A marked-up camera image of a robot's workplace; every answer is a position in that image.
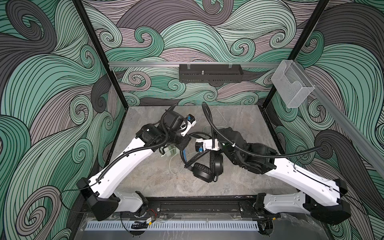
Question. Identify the black frame post right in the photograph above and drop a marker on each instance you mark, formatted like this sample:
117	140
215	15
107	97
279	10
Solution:
310	25

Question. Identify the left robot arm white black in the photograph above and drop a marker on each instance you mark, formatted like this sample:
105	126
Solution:
100	191

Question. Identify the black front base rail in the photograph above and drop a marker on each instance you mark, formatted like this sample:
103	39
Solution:
198	205

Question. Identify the mint green headphones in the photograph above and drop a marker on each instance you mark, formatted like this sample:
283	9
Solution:
174	151

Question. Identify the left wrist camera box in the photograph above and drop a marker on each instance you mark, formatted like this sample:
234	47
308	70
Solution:
186	127

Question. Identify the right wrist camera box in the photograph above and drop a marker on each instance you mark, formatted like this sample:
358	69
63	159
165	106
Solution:
202	145

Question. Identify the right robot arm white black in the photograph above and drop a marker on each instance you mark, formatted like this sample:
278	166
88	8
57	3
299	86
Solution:
318	197

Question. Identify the black perforated wall tray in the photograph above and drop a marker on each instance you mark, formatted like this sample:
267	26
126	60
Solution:
216	75

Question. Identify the clear plastic wall bin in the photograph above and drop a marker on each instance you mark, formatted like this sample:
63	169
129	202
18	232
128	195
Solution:
292	82

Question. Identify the black frame post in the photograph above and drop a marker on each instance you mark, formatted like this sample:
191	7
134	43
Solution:
95	41
310	25

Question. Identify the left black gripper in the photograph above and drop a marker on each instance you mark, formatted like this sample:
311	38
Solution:
186	139

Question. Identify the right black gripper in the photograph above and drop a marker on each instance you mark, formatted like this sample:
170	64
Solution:
223	130

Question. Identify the white slotted cable duct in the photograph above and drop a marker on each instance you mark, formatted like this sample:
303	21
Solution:
176	226

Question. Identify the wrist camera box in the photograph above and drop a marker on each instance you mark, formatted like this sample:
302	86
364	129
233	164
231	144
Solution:
202	145
186	127

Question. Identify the black headphones with blue band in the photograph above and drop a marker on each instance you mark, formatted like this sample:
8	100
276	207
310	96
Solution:
205	165

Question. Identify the aluminium horizontal rail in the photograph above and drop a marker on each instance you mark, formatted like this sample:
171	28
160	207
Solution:
151	64

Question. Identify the black frame post left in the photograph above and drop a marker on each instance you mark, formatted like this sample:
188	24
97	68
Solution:
95	41

